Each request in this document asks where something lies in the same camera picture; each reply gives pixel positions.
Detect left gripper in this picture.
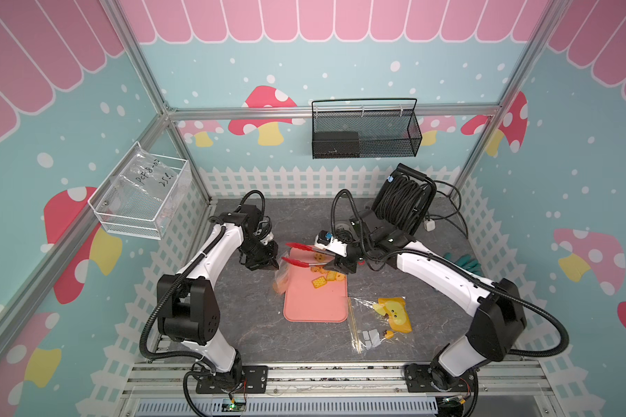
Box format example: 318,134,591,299
236,235,278,270

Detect clear resealable bag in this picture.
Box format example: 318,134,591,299
272,251,290,295

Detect red kitchen tongs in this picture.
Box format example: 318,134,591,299
281,243,335,268

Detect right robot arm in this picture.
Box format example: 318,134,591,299
315,210,570,391

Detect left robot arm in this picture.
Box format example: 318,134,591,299
139,203,278,379

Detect yellow plush toy bag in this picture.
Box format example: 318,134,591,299
347,297,413,355

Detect square waffle cookie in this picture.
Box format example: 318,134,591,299
311,276,327,288

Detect white power plug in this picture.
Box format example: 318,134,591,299
424,220,436,232

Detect pink tray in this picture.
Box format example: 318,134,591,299
283,265,348,323

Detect black box in basket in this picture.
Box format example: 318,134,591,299
312,131,360,159

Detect green rubber glove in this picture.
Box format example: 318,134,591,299
443,253,483,276

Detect black cable reel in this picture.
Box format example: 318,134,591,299
370,163,438,236

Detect black mesh wall basket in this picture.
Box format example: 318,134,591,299
311,98,423,159

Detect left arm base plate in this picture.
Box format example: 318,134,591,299
195,366,269,394

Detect white wire wall basket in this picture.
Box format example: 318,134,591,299
88,142,192,240

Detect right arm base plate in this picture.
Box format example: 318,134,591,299
403,363,477,394

